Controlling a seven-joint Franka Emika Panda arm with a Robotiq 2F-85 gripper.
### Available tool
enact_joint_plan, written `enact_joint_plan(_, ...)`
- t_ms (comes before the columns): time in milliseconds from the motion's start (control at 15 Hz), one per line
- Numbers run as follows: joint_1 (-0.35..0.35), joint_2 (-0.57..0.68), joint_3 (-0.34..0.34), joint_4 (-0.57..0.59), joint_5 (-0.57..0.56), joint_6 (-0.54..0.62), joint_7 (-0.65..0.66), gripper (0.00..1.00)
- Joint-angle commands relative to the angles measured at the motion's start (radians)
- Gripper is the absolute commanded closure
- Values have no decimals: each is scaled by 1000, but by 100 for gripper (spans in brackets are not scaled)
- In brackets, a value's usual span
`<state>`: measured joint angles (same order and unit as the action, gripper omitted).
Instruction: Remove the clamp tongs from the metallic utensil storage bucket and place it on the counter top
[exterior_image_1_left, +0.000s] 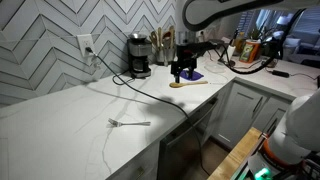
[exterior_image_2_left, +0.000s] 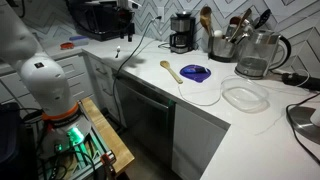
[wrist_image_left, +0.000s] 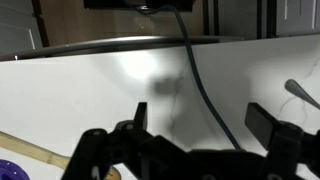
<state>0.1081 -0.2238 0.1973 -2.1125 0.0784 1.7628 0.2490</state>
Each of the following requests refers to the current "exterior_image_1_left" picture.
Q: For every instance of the clear plastic container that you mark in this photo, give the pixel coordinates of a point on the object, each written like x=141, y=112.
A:
x=215, y=68

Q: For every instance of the large light wooden ladle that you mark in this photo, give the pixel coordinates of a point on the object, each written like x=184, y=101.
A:
x=171, y=33

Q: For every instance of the light wooden spoon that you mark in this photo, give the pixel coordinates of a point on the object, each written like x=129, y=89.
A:
x=176, y=84

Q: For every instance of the grey cabinet door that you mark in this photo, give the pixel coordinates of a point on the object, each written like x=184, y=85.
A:
x=270, y=113
x=240, y=110

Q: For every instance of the black power adapter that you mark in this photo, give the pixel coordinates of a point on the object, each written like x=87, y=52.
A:
x=280, y=73

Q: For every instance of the white knife holder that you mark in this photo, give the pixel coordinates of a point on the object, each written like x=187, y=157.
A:
x=230, y=51

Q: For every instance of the white wall outlet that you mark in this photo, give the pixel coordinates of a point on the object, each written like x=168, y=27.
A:
x=83, y=41

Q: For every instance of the purple silicone mat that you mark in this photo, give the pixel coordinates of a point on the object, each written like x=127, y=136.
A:
x=197, y=76

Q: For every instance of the black steel coffee maker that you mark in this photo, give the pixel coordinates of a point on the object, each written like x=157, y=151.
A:
x=139, y=53

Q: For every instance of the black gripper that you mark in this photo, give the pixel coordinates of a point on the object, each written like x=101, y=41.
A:
x=186, y=56

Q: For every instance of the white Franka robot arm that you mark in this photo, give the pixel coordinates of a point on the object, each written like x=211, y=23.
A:
x=300, y=126

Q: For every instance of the silver metal fork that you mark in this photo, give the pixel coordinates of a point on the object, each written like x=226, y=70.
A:
x=133, y=123

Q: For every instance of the dark built-in dishwasher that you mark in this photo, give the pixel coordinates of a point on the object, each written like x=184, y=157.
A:
x=180, y=150

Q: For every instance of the glass electric kettle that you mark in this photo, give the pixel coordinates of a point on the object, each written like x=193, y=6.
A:
x=185, y=37

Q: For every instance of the dark brown wooden spoon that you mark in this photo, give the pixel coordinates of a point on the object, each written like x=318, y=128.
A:
x=153, y=38

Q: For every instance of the metallic utensil storage bucket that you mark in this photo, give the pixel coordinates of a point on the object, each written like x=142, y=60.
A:
x=165, y=56

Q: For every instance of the grey cabinet drawer front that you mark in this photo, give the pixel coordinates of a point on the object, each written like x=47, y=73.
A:
x=140, y=166

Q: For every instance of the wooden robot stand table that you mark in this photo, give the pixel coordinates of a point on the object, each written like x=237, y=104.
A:
x=233, y=156

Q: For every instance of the orange green carton box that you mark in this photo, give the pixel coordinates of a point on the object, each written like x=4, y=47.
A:
x=248, y=51

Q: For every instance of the green potted plant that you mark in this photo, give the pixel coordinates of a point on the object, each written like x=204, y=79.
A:
x=256, y=34

